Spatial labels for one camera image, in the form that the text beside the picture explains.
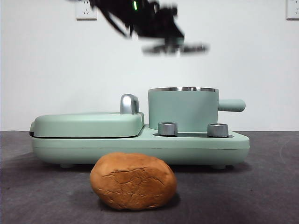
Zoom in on glass lid with green knob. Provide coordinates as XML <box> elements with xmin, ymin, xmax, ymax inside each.
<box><xmin>142</xmin><ymin>42</ymin><xmax>210</xmax><ymax>56</ymax></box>

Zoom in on brown potato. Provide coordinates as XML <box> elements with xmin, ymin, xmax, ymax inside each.
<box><xmin>90</xmin><ymin>152</ymin><xmax>178</xmax><ymax>212</ymax></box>

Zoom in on silver control knob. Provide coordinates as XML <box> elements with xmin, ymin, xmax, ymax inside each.
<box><xmin>207</xmin><ymin>123</ymin><xmax>229</xmax><ymax>138</ymax></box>
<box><xmin>157</xmin><ymin>121</ymin><xmax>178</xmax><ymax>136</ymax></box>

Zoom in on green griddle cover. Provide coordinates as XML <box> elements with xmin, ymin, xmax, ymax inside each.
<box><xmin>29</xmin><ymin>111</ymin><xmax>145</xmax><ymax>138</ymax></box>

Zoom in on green breakfast machine base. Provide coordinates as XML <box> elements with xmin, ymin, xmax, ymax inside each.
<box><xmin>30</xmin><ymin>125</ymin><xmax>250</xmax><ymax>169</ymax></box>

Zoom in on white wall socket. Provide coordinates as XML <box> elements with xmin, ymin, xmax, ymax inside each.
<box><xmin>75</xmin><ymin>0</ymin><xmax>98</xmax><ymax>20</ymax></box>
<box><xmin>286</xmin><ymin>0</ymin><xmax>299</xmax><ymax>20</ymax></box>

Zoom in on green pot with handle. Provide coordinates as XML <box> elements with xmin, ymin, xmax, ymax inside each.
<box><xmin>148</xmin><ymin>86</ymin><xmax>246</xmax><ymax>131</ymax></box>

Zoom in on chrome griddle cover handle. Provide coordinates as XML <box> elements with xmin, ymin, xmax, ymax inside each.
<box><xmin>120</xmin><ymin>94</ymin><xmax>140</xmax><ymax>115</ymax></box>

